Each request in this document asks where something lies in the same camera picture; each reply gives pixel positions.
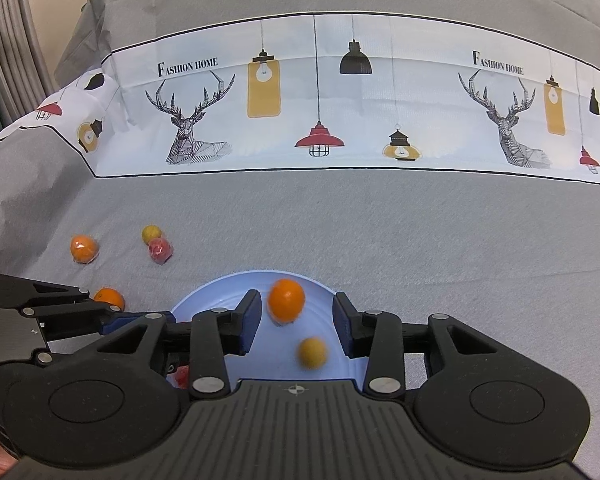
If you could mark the oval orange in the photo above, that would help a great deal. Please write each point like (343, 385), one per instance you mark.
(286, 301)

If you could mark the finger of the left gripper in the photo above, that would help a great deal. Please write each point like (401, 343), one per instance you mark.
(64, 321)
(18, 293)

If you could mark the blue round plate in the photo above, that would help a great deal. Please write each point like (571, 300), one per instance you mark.
(273, 354)

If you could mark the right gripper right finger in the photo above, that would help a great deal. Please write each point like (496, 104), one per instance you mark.
(383, 339)

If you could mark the yellow small fruit back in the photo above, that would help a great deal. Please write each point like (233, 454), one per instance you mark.
(150, 233)

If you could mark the bare orange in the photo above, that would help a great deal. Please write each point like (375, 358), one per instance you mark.
(110, 296)

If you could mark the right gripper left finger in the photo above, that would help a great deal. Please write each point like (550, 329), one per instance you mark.
(200, 345)

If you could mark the red fruit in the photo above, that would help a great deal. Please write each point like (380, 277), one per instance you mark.
(180, 377)
(160, 250)

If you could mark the grey curtain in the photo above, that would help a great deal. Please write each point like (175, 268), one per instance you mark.
(24, 77)

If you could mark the red fruit back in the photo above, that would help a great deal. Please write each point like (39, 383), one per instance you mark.
(160, 250)

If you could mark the yellow small fruit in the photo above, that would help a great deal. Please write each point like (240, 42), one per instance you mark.
(312, 353)
(150, 233)

